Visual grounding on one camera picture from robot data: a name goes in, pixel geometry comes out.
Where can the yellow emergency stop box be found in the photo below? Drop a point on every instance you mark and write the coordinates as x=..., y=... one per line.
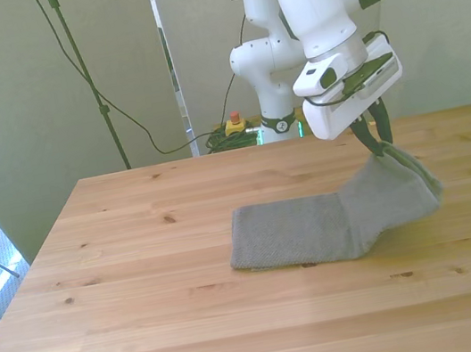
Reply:
x=235, y=125

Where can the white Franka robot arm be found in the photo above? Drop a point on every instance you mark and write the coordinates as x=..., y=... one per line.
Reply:
x=317, y=13

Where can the black camera stand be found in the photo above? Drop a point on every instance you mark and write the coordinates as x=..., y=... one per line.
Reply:
x=85, y=74

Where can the white upright panel frame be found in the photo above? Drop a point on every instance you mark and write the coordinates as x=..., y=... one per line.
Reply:
x=174, y=82

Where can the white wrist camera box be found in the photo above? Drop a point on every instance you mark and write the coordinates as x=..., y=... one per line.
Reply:
x=377, y=48

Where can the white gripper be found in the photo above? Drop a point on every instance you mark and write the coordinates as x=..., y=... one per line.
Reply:
x=334, y=116

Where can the grey terry towel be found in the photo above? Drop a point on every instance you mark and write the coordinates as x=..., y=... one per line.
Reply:
x=299, y=231

